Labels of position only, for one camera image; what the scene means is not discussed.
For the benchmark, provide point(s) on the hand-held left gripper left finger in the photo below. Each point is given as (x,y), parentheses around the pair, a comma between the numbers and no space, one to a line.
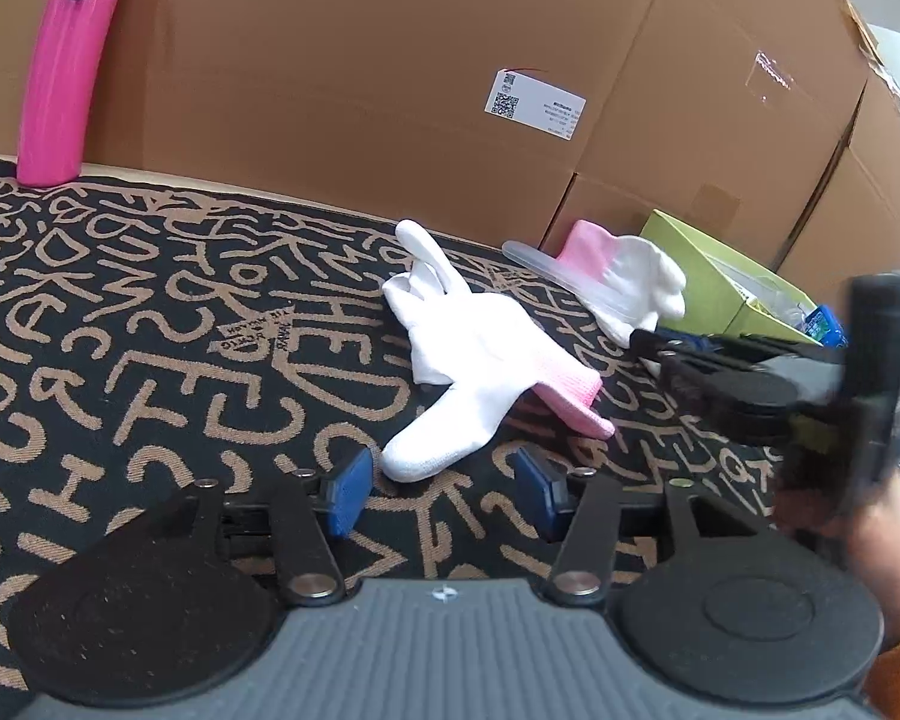
(349,491)

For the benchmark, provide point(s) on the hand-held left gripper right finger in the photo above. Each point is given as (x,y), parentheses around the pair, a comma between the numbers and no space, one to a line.
(536,491)

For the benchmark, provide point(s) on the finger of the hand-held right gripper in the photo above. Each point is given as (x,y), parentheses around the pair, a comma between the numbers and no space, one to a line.
(690,382)
(727,345)

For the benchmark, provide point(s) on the light green shoebox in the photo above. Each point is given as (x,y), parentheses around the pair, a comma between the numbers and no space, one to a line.
(690,292)

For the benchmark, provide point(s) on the bright blue box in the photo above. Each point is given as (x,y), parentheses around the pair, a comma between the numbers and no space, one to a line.
(821,326)

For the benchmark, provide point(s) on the white glove with pink cuff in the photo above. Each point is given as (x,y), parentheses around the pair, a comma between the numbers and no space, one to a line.
(480,345)
(637,277)

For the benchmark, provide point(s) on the person's right forearm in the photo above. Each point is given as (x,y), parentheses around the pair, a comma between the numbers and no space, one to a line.
(892,600)

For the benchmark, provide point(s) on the cardboard box with torn tape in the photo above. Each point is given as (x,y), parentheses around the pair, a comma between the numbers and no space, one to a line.
(877,187)

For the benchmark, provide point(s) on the white shipping label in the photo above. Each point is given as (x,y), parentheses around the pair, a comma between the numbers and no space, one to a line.
(536,105)

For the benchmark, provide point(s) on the pink thermos bottle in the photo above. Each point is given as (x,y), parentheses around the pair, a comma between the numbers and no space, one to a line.
(67,75)

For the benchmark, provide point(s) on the large cardboard wall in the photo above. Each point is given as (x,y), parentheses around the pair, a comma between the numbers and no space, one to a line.
(330,52)

